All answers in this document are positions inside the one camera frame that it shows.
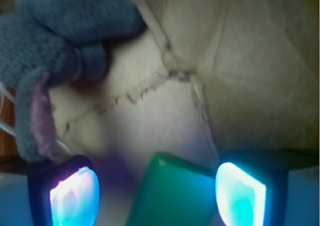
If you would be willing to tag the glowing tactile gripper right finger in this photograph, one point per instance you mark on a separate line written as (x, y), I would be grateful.
(268, 187)

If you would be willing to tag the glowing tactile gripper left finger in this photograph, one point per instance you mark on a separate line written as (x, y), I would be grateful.
(64, 191)

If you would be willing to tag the green rectangular block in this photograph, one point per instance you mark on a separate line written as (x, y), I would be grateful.
(174, 192)

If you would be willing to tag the golden spiral seashell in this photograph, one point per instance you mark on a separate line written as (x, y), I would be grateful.
(8, 146)

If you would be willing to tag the brown paper bag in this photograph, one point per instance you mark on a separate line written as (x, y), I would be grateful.
(205, 76)

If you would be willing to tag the grey knitted plush mouse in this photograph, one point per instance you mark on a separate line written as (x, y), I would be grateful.
(48, 43)

